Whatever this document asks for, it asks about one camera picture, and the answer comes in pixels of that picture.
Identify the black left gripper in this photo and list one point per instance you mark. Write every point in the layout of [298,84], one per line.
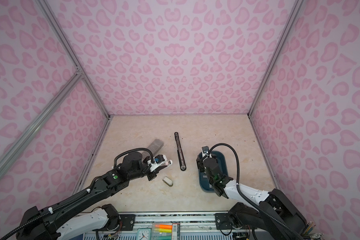
[154,174]

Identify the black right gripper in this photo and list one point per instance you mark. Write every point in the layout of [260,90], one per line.
[200,164]

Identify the black long stapler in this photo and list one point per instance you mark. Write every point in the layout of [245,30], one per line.
[182,162]

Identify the pink mini stapler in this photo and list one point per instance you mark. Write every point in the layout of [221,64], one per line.
[169,163]

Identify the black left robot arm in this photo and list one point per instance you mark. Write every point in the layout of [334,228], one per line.
[47,223]

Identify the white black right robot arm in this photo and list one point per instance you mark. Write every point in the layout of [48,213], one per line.
[271,211]

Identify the white mini stapler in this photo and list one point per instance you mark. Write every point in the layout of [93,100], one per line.
[168,181]

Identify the teal plastic tray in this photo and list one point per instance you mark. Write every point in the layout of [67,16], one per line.
[218,169]

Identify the grey stone block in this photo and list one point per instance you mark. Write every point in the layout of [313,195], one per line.
[154,147]

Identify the highlighter pen set box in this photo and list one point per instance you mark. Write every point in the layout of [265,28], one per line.
[166,231]

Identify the teal alarm clock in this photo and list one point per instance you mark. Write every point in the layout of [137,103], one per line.
[144,234]

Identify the pencil holder with pencils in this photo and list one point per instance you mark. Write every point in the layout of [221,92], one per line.
[309,234]

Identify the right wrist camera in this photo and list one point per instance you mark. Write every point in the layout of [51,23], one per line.
[205,150]

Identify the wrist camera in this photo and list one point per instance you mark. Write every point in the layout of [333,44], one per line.
[158,161]
[205,150]

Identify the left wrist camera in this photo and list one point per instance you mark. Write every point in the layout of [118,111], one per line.
[158,161]

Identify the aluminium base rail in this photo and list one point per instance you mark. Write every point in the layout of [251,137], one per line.
[194,226]

